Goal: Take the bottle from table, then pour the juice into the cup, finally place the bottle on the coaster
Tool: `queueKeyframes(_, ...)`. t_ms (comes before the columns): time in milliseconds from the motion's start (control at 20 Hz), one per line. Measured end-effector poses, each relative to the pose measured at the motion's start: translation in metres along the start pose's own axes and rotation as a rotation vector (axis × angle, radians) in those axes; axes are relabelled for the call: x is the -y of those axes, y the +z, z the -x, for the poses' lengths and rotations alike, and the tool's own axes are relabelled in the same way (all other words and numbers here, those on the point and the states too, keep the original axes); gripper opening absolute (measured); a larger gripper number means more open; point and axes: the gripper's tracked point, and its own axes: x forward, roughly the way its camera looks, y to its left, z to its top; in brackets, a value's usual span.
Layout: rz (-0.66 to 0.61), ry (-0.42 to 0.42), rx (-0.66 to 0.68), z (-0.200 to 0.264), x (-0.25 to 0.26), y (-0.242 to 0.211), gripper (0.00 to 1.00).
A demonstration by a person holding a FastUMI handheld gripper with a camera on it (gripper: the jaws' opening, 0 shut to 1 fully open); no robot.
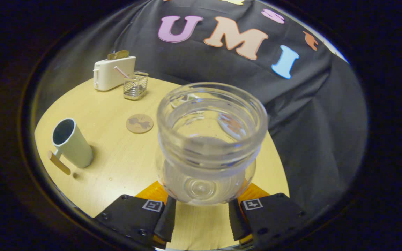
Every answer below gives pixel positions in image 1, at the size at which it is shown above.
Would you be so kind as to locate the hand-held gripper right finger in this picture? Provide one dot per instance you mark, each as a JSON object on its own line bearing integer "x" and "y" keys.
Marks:
{"x": 237, "y": 219}

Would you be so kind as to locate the wooden table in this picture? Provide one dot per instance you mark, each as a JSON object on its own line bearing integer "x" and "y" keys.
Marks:
{"x": 124, "y": 164}

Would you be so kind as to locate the brown toast slice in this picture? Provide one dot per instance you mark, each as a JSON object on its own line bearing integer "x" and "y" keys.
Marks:
{"x": 119, "y": 54}

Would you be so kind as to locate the black backdrop cloth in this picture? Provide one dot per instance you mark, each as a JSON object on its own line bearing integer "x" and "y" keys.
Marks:
{"x": 312, "y": 132}

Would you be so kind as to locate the white toaster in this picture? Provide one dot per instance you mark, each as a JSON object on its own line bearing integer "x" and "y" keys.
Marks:
{"x": 112, "y": 75}

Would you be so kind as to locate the pink striped straw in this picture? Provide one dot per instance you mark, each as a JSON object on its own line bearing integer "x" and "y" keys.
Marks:
{"x": 120, "y": 72}

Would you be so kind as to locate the round cork coaster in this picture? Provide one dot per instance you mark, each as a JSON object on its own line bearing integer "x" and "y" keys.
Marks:
{"x": 139, "y": 123}

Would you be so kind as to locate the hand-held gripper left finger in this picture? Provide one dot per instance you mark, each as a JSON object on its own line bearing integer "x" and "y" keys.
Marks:
{"x": 166, "y": 219}

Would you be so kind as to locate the pale green cup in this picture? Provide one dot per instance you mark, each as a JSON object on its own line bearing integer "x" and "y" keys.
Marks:
{"x": 77, "y": 150}

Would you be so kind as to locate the clear glass bottle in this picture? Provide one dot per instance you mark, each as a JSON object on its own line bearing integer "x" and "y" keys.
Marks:
{"x": 208, "y": 153}

